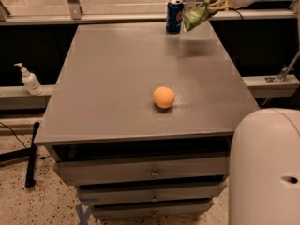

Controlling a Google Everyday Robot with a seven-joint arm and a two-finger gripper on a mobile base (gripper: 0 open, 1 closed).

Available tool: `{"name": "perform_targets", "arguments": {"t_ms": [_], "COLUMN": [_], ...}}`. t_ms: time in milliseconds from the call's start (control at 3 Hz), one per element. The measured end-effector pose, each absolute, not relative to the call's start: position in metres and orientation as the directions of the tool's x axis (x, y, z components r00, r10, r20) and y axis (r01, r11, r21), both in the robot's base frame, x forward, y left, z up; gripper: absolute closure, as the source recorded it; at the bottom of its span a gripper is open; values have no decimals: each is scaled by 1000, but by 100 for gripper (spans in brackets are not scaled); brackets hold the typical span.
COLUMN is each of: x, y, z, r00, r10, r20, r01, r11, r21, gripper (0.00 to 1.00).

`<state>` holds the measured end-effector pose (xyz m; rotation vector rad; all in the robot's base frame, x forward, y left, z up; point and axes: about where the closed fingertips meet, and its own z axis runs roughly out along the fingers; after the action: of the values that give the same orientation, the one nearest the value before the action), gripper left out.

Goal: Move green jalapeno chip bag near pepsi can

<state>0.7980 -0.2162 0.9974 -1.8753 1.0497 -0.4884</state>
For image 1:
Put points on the green jalapeno chip bag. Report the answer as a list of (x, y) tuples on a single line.
[(198, 15)]

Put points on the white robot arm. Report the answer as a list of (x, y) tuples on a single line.
[(264, 179)]

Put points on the blue pepsi can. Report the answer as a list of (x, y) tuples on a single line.
[(174, 16)]

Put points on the orange fruit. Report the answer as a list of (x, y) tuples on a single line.
[(164, 97)]

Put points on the grey drawer cabinet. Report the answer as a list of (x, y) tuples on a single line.
[(102, 106)]

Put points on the top grey drawer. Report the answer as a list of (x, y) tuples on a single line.
[(93, 172)]

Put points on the grey drawer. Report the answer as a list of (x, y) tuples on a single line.
[(93, 172), (152, 194), (151, 209)]

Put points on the white pump lotion bottle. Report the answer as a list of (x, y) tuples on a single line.
[(30, 80)]

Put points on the bottom grey drawer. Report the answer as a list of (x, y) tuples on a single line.
[(151, 209)]

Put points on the middle grey drawer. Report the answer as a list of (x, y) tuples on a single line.
[(152, 194)]

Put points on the black stand leg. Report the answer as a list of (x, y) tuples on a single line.
[(28, 152)]

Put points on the metal window bracket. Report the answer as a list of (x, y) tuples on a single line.
[(75, 9)]

